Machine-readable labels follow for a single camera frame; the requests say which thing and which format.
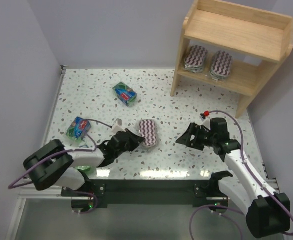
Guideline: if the purple zigzag sponge pack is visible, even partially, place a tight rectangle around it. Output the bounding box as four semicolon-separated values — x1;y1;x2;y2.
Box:
138;119;159;149
209;50;234;81
184;45;209;74

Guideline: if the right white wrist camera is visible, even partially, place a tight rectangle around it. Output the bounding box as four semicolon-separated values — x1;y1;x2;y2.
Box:
200;110;210;123

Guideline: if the aluminium frame rail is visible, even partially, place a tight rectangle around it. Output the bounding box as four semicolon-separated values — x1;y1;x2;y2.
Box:
17;65;69;200

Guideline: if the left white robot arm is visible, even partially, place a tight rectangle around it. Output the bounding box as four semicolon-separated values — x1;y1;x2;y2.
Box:
23;129;145;191

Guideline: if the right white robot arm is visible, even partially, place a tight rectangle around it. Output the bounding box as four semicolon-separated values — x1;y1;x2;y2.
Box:
176;117;290;239

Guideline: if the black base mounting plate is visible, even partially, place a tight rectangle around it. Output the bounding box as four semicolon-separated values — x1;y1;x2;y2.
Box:
60;178;240;209

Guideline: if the wooden two-tier shelf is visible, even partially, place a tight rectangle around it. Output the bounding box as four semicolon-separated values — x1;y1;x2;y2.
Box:
170;0;293;119

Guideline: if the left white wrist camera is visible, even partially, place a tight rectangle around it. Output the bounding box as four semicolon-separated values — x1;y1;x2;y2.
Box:
111;118;125;134

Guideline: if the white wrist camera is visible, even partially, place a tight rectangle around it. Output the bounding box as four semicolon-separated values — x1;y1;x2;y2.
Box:
200;110;210;123
111;118;125;134

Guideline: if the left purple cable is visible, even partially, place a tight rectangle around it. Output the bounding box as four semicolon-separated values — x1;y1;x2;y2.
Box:
7;119;115;216

